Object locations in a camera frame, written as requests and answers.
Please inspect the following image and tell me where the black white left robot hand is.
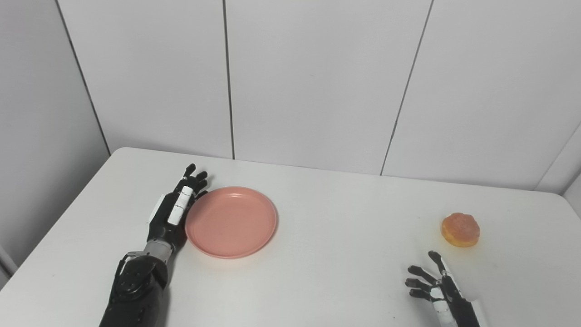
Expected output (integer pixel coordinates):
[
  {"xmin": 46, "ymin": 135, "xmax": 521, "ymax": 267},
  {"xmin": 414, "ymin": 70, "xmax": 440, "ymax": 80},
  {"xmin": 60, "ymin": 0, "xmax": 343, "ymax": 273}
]
[{"xmin": 146, "ymin": 163, "xmax": 210, "ymax": 251}]

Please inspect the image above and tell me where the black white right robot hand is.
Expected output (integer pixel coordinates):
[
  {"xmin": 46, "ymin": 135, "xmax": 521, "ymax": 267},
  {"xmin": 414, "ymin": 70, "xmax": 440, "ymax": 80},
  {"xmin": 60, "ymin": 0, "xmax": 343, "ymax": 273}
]
[{"xmin": 405, "ymin": 250, "xmax": 489, "ymax": 327}]

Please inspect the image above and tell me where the pink round plate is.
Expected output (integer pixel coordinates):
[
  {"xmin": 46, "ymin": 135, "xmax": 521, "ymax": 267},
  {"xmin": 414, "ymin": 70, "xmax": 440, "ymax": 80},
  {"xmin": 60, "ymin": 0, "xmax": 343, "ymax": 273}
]
[{"xmin": 184, "ymin": 186, "xmax": 278, "ymax": 260}]

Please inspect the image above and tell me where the orange cream puff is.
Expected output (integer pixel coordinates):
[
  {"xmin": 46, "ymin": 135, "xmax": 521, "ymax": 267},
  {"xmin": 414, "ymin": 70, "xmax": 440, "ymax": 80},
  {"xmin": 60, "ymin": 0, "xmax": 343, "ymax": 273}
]
[{"xmin": 440, "ymin": 212, "xmax": 481, "ymax": 248}]

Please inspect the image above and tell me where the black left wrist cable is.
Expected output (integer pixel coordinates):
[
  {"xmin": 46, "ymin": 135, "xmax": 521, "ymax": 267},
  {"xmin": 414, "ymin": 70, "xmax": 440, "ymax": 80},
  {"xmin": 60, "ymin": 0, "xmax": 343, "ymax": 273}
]
[{"xmin": 114, "ymin": 252, "xmax": 138, "ymax": 284}]

